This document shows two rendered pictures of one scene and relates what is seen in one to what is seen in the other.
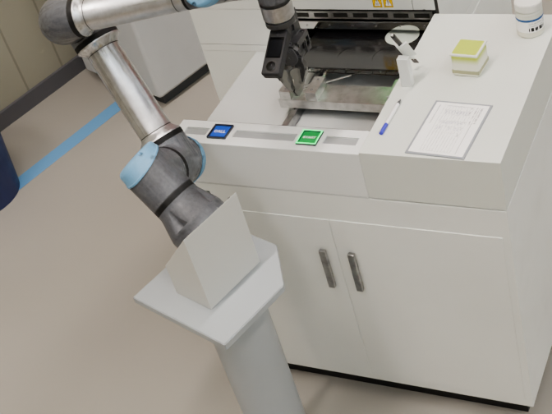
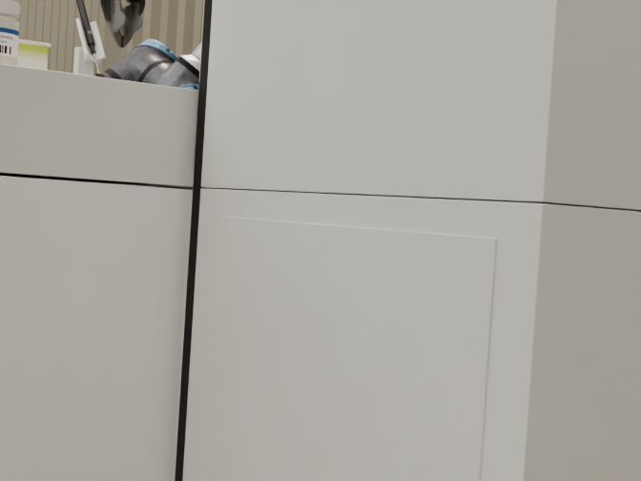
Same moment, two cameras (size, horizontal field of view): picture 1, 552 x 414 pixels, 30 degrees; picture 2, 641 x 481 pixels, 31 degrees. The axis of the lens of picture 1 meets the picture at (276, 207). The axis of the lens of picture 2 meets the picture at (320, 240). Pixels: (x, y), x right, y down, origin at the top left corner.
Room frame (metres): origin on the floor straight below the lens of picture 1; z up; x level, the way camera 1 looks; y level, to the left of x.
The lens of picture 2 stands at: (3.22, -2.15, 0.80)
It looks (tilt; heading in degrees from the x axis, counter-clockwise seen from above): 1 degrees down; 108
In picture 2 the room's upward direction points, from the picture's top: 4 degrees clockwise
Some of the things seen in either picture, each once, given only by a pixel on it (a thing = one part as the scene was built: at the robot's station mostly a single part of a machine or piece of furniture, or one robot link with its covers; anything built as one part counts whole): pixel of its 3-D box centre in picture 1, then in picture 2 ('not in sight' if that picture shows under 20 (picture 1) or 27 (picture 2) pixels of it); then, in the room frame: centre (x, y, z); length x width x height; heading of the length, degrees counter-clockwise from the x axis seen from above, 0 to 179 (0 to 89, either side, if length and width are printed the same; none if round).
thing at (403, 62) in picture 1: (406, 59); (88, 57); (2.22, -0.43, 1.03); 0.06 x 0.04 x 0.13; 145
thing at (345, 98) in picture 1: (343, 98); not in sight; (2.39, -0.27, 0.87); 0.36 x 0.08 x 0.03; 55
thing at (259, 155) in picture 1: (272, 156); not in sight; (2.19, -0.03, 0.89); 0.55 x 0.09 x 0.14; 55
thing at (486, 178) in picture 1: (467, 103); (7, 131); (2.15, -0.55, 0.89); 0.62 x 0.35 x 0.14; 145
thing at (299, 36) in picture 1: (287, 37); not in sight; (2.13, -0.15, 1.25); 0.09 x 0.08 x 0.12; 145
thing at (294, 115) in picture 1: (301, 103); not in sight; (2.47, -0.16, 0.84); 0.50 x 0.02 x 0.03; 145
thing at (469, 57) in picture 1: (469, 57); (19, 63); (2.18, -0.59, 1.00); 0.07 x 0.07 x 0.07; 50
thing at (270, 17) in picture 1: (276, 9); not in sight; (2.13, -0.14, 1.33); 0.08 x 0.08 x 0.05
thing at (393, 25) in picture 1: (364, 34); not in sight; (2.63, -0.40, 0.89); 0.44 x 0.02 x 0.10; 55
